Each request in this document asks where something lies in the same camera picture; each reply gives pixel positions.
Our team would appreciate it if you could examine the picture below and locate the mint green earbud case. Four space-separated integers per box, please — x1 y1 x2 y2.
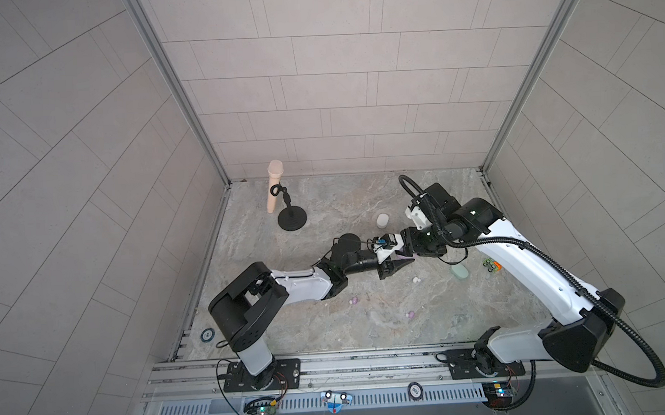
450 263 470 280

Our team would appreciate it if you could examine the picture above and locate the white earbud case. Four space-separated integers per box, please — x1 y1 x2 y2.
376 213 390 229

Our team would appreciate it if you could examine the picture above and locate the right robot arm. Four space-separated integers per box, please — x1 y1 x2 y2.
399 175 615 376

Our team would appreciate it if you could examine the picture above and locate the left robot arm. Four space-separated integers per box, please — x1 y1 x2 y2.
207 233 414 390

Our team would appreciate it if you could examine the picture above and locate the green orange toy car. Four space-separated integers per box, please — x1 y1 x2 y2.
483 258 502 273

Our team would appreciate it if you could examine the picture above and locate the black microphone stand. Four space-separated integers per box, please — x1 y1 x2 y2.
276 184 307 232

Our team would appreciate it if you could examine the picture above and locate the black round disc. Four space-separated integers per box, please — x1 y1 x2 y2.
407 382 424 402

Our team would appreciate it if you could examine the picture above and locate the right green circuit board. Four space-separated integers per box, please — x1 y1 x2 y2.
481 382 515 409

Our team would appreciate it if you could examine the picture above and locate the green circuit board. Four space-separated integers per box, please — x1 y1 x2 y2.
481 382 515 409
243 397 279 415

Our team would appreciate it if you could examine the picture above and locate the left green circuit board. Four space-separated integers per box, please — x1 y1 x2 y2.
243 397 279 415

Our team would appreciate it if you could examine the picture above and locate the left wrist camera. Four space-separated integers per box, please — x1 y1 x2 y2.
371 233 405 264

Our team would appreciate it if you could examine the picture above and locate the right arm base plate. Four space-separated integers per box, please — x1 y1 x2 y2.
437 348 526 379

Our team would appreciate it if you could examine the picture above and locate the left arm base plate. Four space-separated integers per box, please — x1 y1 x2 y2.
217 359 301 393

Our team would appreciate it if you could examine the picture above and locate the aluminium frame rail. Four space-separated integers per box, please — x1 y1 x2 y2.
138 333 609 409

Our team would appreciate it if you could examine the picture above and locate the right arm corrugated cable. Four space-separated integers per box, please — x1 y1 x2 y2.
397 163 665 400

